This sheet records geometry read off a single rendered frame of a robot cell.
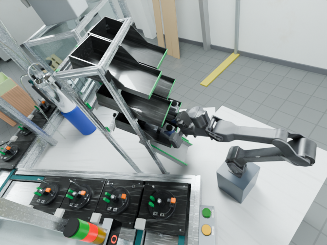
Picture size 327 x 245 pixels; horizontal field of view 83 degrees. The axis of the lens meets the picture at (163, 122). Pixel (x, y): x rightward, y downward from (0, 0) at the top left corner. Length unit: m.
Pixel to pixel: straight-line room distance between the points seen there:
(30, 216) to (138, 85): 0.47
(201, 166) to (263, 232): 0.42
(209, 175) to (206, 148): 0.18
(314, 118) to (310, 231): 1.19
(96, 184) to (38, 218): 0.67
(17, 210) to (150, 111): 0.52
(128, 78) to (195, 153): 0.71
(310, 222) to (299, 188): 0.91
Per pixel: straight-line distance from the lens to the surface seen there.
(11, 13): 8.78
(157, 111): 0.79
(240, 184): 0.91
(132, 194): 1.09
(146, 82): 0.68
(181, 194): 1.01
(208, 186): 1.12
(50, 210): 1.36
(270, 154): 0.73
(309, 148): 0.68
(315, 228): 2.07
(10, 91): 4.29
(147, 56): 0.81
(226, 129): 0.68
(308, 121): 2.58
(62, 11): 1.67
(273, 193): 1.14
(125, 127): 0.86
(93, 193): 1.22
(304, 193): 1.18
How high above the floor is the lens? 1.91
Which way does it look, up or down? 48 degrees down
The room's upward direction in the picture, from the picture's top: 23 degrees counter-clockwise
